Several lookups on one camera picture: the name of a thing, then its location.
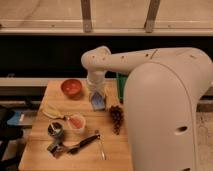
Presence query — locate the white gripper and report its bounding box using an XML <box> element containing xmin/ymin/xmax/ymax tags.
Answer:
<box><xmin>87</xmin><ymin>74</ymin><xmax>107</xmax><ymax>108</ymax></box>

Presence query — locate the blue sponge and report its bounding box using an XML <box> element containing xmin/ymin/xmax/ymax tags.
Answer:
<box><xmin>92</xmin><ymin>92</ymin><xmax>105</xmax><ymax>111</ymax></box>

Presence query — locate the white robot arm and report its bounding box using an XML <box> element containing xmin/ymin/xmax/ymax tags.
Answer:
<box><xmin>81</xmin><ymin>46</ymin><xmax>213</xmax><ymax>171</ymax></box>

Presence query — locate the purple grape bunch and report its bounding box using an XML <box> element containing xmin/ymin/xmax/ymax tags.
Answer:
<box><xmin>109</xmin><ymin>106</ymin><xmax>123</xmax><ymax>135</ymax></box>

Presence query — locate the red bowl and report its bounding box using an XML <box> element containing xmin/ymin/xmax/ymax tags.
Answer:
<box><xmin>61</xmin><ymin>79</ymin><xmax>82</xmax><ymax>98</ymax></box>

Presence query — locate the green plastic tray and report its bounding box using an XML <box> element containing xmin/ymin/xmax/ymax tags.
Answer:
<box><xmin>116</xmin><ymin>73</ymin><xmax>127</xmax><ymax>102</ymax></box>

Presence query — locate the pink plastic cup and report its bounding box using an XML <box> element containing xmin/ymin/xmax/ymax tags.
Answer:
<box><xmin>67</xmin><ymin>115</ymin><xmax>86</xmax><ymax>134</ymax></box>

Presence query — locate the yellow banana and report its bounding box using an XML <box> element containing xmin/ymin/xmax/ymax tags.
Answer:
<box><xmin>42</xmin><ymin>103</ymin><xmax>67</xmax><ymax>120</ymax></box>

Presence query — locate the round metal can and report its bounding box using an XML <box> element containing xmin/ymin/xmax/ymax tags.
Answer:
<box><xmin>48</xmin><ymin>122</ymin><xmax>64</xmax><ymax>138</ymax></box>

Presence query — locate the small metal clip tool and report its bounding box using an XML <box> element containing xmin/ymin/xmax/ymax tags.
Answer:
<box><xmin>47</xmin><ymin>140</ymin><xmax>68</xmax><ymax>158</ymax></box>

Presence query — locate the blue object on floor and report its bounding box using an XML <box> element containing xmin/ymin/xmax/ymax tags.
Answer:
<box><xmin>7</xmin><ymin>109</ymin><xmax>38</xmax><ymax>128</ymax></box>

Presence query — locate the black chair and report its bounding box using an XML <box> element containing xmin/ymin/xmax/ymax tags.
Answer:
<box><xmin>0</xmin><ymin>105</ymin><xmax>23</xmax><ymax>171</ymax></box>

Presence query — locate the black handled spatula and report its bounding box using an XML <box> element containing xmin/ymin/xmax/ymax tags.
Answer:
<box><xmin>68</xmin><ymin>135</ymin><xmax>98</xmax><ymax>154</ymax></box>

